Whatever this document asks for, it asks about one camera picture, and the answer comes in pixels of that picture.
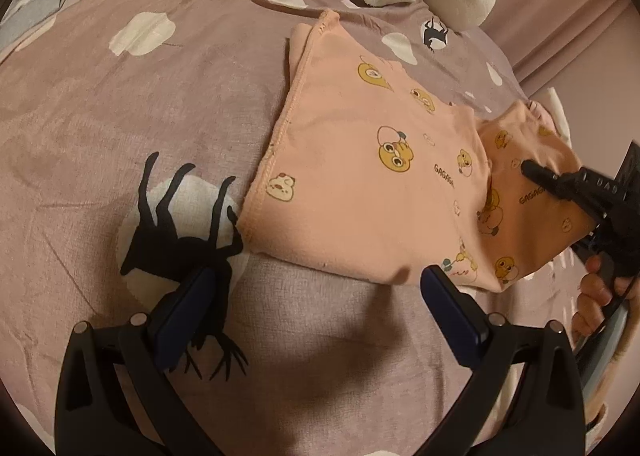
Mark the pink cartoon print baby garment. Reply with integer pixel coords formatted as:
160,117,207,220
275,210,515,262
239,10,594,292

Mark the mauve polka dot deer blanket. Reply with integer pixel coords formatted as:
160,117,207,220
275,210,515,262
1,0,528,455

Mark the pink and white folded cloth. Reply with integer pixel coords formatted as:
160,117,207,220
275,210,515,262
528,87,572,147

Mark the person's right hand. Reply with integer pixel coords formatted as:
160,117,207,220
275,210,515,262
570,255,639,343

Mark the blue grey folded garment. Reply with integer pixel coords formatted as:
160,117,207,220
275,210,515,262
1,0,66,48

